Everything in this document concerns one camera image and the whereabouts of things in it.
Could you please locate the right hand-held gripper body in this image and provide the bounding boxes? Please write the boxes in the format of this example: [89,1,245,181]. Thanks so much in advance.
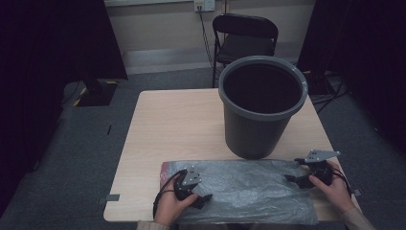
[304,149,342,186]

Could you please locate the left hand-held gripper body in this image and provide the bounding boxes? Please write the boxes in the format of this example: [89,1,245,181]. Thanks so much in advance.
[173,166,203,201]

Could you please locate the grey plastic trash bag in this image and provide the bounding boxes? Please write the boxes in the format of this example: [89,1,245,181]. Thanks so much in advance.
[159,158,319,225]

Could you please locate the dark grey trash bin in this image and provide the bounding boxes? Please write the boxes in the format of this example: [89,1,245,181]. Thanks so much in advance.
[218,56,309,161]

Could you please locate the person's left hand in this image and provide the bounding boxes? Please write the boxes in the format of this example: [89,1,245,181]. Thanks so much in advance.
[153,180,199,227]

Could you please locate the person's right hand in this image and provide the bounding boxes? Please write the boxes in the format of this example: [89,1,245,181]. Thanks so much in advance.
[308,160,356,216]

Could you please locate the black equipment base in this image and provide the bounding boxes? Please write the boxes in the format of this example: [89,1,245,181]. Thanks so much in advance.
[301,68,336,96]

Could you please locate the black stand base yellow stripes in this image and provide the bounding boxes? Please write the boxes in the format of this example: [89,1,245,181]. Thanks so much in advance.
[72,79,120,108]

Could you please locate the black curtain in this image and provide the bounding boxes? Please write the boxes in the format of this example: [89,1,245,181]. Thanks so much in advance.
[0,0,128,219]
[296,0,406,154]

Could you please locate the black folding chair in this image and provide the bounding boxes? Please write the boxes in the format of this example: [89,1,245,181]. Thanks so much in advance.
[212,12,280,89]

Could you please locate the right hand-held gripper cable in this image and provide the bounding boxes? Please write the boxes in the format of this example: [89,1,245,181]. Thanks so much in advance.
[329,166,353,196]

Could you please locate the black floor cables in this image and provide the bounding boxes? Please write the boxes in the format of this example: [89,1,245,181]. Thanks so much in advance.
[310,71,350,114]

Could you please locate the grey wall baseboard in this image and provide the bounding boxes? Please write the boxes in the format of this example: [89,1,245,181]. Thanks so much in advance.
[123,47,300,76]

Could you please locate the black outlet cord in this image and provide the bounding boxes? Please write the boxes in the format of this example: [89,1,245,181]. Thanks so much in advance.
[198,6,214,68]

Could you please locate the white wall outlet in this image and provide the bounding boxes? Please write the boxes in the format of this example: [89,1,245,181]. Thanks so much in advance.
[193,0,216,13]

